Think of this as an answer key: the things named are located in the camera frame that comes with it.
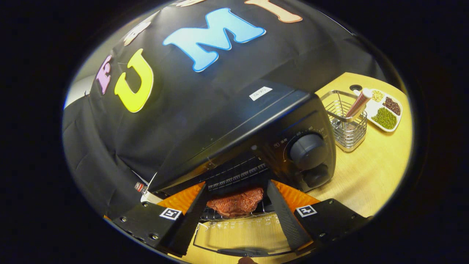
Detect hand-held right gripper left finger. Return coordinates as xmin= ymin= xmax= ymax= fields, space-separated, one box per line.
xmin=104 ymin=181 xmax=210 ymax=257

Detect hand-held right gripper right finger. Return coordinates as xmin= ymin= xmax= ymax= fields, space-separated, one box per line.
xmin=267 ymin=180 xmax=370 ymax=253

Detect brown steak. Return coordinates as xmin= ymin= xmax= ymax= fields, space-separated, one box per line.
xmin=206 ymin=186 xmax=264 ymax=219

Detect black electric oven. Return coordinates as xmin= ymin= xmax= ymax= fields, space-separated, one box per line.
xmin=147 ymin=79 xmax=337 ymax=257

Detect pink and white tube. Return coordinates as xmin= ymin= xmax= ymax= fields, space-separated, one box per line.
xmin=346 ymin=88 xmax=373 ymax=118

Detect white divided bean dish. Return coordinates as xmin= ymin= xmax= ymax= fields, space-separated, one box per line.
xmin=354 ymin=87 xmax=403 ymax=132

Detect metal wire utensil holder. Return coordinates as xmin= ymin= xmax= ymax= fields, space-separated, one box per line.
xmin=320 ymin=90 xmax=368 ymax=153

